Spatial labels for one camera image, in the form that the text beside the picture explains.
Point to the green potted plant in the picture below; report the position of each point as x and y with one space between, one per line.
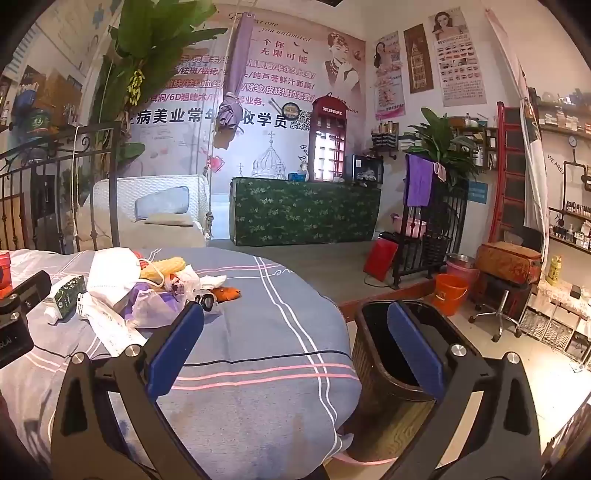
443 138

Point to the blue wall sign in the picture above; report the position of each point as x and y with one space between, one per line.
478 191

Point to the red ladder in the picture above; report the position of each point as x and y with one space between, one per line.
512 184

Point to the wall shelving with bottles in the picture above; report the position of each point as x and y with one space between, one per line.
570 221

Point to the yellow corn cob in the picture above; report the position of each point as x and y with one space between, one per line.
166 268

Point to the red bag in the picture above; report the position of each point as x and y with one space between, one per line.
379 259

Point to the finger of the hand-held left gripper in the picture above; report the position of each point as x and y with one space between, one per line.
32 286

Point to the purple plastic bag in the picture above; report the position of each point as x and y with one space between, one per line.
147 305

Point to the red phone booth cabinet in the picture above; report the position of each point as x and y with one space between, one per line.
328 109

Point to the purple towel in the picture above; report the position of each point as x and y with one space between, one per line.
419 182

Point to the white swing sofa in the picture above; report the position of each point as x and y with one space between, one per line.
115 198

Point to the green white carton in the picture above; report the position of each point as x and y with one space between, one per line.
69 295

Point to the yellow bottle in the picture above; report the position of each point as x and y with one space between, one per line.
554 272

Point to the large wall poster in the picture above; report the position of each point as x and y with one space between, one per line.
281 60

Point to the red package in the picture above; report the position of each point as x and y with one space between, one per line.
4 270

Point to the black metal rack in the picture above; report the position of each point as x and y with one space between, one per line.
450 217

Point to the pink towel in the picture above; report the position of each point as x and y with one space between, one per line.
439 170

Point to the orange patterned case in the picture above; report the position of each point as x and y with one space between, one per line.
508 263

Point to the grey pillow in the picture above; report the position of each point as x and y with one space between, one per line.
161 203

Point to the orange bucket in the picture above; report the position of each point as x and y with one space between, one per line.
449 297

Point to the green patterned counter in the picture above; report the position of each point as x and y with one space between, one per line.
300 212

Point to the pink wall poster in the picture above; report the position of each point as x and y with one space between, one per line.
388 74

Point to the white hanging banner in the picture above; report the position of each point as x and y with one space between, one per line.
531 152

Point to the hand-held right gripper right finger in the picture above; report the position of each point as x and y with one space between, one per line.
415 344

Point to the eyebrow chart wall poster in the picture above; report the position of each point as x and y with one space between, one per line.
457 60

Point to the black display box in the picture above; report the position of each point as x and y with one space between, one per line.
367 168

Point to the grey striped bedsheet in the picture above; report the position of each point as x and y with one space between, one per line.
258 323

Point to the banana plant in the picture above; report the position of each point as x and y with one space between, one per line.
152 41

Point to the white plastic bag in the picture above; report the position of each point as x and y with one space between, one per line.
111 272

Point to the pink bucket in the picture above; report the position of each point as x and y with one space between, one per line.
464 272

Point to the pink basin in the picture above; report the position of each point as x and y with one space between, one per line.
408 227

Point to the brown tower wall poster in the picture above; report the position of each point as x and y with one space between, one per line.
418 57

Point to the swivel office chair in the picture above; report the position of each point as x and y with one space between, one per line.
496 300

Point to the small wall shelf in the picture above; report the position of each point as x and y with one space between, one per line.
384 138

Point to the beige cushion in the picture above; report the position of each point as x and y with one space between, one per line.
168 219

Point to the yellow banana bunch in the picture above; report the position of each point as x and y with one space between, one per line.
135 87

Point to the orange peel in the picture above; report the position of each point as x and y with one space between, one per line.
227 294

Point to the clear plastic bag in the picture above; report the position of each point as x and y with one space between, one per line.
184 284

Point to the black iron fence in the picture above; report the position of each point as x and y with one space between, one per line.
60 138

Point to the hanging purple umbrella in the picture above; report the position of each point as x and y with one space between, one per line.
238 60

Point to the dark woven waste bin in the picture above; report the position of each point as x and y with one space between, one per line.
395 420

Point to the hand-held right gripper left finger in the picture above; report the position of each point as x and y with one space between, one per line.
178 344

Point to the small blue box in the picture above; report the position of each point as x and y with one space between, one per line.
298 176

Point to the long white paper receipt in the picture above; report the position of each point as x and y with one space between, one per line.
106 328

